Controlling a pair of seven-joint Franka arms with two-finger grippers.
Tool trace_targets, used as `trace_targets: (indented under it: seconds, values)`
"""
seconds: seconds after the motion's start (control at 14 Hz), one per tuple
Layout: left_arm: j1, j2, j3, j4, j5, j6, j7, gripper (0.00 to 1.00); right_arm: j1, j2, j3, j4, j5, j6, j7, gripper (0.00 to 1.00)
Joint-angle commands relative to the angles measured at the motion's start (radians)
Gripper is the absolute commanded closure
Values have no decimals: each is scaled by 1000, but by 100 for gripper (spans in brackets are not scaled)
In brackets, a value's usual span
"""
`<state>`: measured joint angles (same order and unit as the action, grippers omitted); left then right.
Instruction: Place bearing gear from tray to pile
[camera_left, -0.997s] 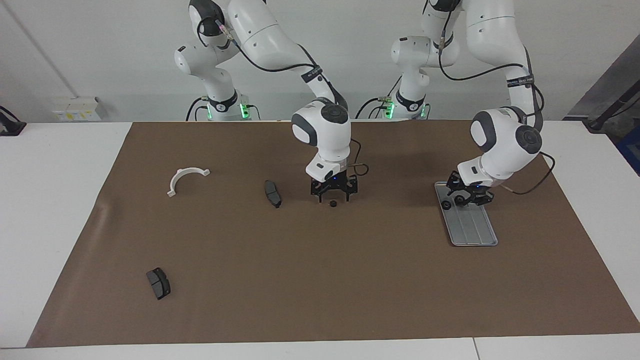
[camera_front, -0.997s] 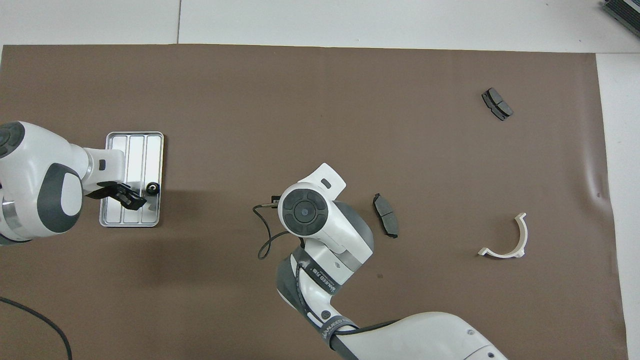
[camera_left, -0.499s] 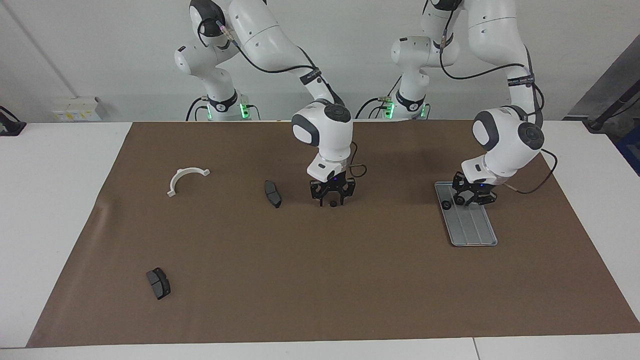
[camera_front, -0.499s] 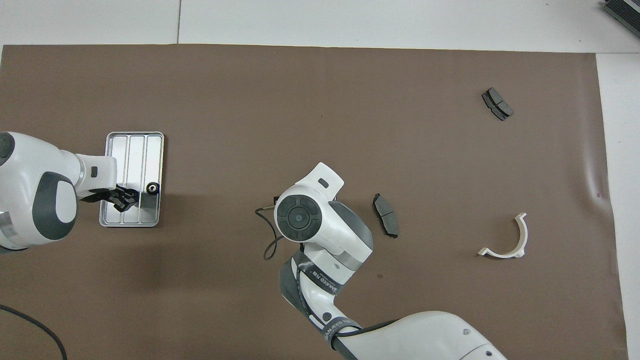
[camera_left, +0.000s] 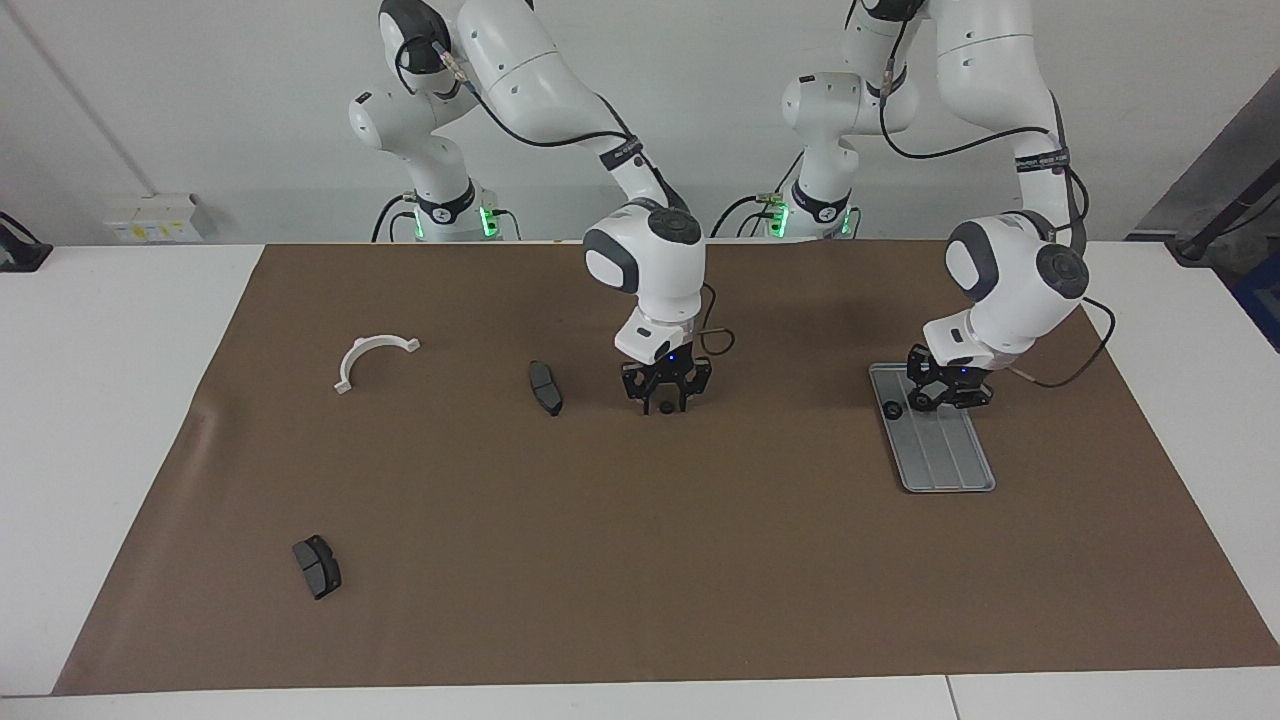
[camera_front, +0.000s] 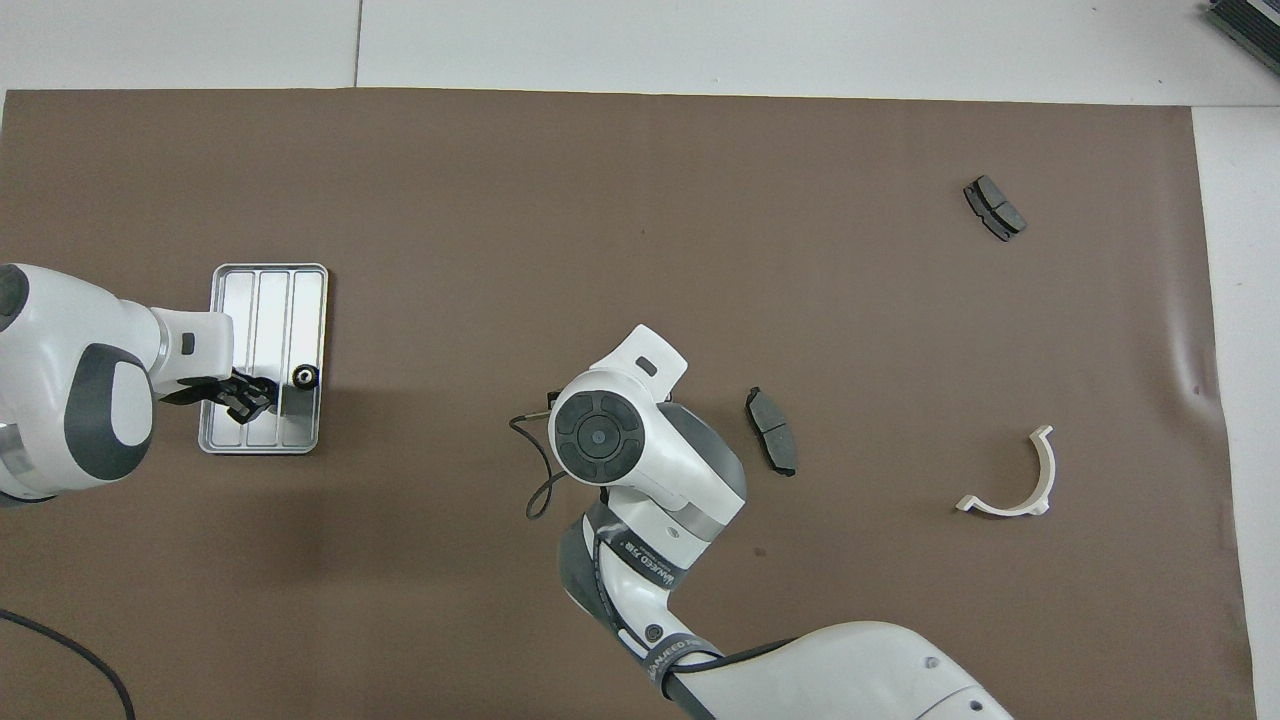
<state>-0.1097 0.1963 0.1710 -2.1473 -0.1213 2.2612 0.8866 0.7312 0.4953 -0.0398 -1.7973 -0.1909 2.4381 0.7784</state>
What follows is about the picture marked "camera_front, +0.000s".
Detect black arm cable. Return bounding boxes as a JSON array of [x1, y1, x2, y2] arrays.
[[508, 392, 571, 521], [0, 608, 136, 720]]

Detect white curved plastic bracket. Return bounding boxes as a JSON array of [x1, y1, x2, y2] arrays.
[[955, 425, 1057, 518]]

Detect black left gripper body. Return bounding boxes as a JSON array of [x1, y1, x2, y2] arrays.
[[160, 372, 246, 406]]

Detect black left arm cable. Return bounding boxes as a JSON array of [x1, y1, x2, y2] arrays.
[[0, 608, 136, 720]]

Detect brown paper table mat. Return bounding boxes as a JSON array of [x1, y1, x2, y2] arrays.
[[0, 88, 1259, 720]]

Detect silver metal tray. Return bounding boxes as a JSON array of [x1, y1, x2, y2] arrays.
[[197, 263, 330, 456]]

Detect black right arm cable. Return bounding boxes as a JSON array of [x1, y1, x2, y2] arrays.
[[508, 392, 571, 521]]

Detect dark grey brake pad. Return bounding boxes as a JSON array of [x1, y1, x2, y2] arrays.
[[745, 386, 799, 478], [963, 175, 1029, 243]]

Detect dark stacked panels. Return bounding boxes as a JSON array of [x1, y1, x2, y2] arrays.
[[1205, 0, 1280, 76]]

